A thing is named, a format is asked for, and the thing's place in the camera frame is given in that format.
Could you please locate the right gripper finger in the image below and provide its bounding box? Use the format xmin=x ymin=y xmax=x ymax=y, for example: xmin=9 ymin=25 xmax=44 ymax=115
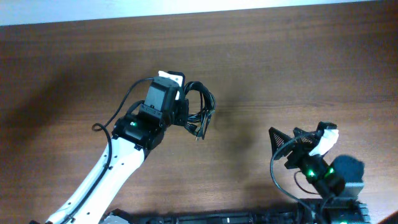
xmin=293 ymin=128 xmax=317 ymax=144
xmin=269 ymin=127 xmax=292 ymax=156

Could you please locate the thin black usb cable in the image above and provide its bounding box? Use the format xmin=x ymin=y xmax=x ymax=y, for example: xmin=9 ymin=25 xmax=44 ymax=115
xmin=183 ymin=81 xmax=216 ymax=141

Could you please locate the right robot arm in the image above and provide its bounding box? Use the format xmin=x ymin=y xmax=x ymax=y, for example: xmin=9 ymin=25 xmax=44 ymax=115
xmin=269 ymin=121 xmax=370 ymax=223

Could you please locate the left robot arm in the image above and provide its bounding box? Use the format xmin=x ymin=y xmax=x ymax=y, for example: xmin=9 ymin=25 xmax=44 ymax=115
xmin=46 ymin=71 xmax=187 ymax=223

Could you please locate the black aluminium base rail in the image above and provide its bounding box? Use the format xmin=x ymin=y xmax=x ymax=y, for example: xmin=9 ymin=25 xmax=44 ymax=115
xmin=99 ymin=198 xmax=371 ymax=224

